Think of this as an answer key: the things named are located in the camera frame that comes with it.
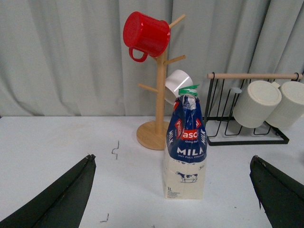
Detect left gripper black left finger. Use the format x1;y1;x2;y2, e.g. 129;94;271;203
0;154;96;228

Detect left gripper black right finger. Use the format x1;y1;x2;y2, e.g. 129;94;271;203
250;155;304;228

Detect blue white milk carton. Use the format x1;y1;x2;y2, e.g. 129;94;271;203
163;85;207;200

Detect cream ribbed mug right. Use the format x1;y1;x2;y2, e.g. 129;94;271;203
266;81;304;128

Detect cream ribbed mug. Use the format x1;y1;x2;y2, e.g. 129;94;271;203
233;80;282;128
266;81;304;128

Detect cream ribbed mug left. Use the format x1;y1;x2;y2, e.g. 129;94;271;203
233;80;282;128

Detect wooden mug tree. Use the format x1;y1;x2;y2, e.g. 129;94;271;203
136;14;186;151

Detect grey curtain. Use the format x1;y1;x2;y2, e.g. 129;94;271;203
0;0;304;116

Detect white mug on tree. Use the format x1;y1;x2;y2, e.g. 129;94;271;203
165;69;193;105

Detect red enamel mug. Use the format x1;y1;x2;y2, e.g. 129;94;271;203
123;11;171;62

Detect black wire mug rack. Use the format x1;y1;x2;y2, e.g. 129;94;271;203
204;73;304;146

